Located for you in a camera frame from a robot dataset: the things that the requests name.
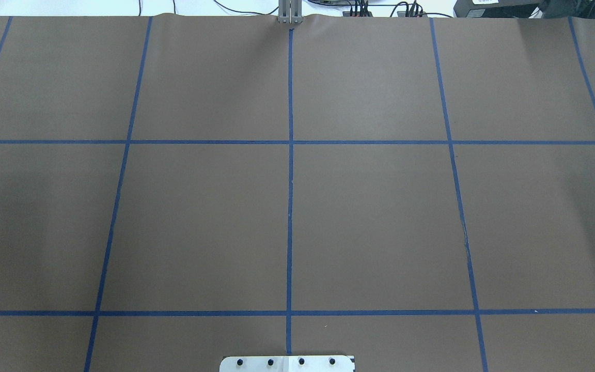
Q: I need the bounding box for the black box top right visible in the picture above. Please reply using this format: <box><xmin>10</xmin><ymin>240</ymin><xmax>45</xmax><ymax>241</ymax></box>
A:
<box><xmin>453</xmin><ymin>1</ymin><xmax>595</xmax><ymax>19</ymax></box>

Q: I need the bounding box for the grey aluminium frame post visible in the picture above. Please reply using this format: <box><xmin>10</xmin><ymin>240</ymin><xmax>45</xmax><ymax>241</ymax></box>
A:
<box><xmin>277</xmin><ymin>0</ymin><xmax>304</xmax><ymax>24</ymax></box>

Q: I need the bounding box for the white metal mount plate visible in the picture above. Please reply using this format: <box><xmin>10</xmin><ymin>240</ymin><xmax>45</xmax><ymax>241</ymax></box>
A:
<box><xmin>219</xmin><ymin>355</ymin><xmax>356</xmax><ymax>371</ymax></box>

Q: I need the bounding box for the black cable hub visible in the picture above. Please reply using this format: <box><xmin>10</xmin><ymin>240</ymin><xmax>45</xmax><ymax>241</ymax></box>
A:
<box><xmin>341</xmin><ymin>1</ymin><xmax>427</xmax><ymax>17</ymax></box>

